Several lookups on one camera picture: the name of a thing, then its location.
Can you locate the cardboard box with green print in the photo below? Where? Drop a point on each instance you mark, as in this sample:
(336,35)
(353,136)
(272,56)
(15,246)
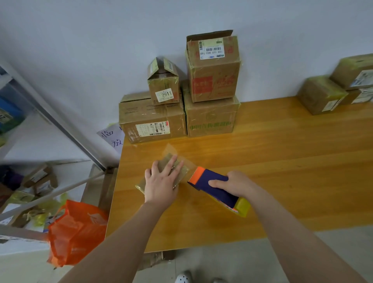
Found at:
(209,119)

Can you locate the white paper sign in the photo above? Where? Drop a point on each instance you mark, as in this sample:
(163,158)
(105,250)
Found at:
(112,138)

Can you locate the taped cube cardboard box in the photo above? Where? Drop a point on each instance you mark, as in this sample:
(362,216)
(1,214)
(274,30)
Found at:
(319,94)

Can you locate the blue box on shelf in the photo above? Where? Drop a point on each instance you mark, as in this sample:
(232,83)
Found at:
(10,115)

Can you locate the grey metal shelf rack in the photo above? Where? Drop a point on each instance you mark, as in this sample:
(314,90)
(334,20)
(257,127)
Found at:
(58,131)

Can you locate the person's left middle finger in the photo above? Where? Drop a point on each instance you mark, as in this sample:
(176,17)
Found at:
(170,163)

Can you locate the blue and orange tape dispenser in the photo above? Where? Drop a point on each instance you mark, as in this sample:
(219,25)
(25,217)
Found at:
(217,188)

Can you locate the person's left forearm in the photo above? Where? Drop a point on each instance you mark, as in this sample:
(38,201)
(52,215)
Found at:
(125,247)

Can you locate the taped flat cardboard box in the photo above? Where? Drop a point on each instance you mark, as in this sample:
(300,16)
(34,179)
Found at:
(351,71)

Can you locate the orange plastic bag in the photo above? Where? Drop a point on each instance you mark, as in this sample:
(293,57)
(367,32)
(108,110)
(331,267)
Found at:
(75,231)

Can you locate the cardboard box with red print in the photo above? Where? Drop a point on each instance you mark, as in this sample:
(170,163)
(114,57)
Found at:
(212,73)

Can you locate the person's right hand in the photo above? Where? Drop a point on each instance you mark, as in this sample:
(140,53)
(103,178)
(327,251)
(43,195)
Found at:
(239,185)

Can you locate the person's left hand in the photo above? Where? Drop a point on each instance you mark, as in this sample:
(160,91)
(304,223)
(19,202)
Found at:
(158,188)

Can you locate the small tape-wrapped cardboard parcel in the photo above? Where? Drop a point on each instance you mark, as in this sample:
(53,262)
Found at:
(183,170)

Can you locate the person's right thumb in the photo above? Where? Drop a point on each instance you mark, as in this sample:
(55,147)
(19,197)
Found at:
(218,184)

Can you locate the low cardboard box, white label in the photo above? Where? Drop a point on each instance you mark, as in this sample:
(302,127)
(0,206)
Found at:
(360,96)

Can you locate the pile of parcels under shelf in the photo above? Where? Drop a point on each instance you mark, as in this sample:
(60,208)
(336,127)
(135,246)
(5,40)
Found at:
(32,194)

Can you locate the person's left little finger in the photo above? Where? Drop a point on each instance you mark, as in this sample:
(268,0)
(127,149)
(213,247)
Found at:
(147,175)

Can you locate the person's right forearm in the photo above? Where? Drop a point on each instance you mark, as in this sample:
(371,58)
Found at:
(294,242)

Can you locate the white perforated shoe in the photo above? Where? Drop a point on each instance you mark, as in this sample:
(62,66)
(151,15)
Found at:
(183,277)

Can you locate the wide cardboard box, white label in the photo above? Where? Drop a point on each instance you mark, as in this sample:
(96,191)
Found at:
(151,122)

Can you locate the small cardboard box, open flaps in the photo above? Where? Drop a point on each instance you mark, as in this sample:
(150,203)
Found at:
(163,84)

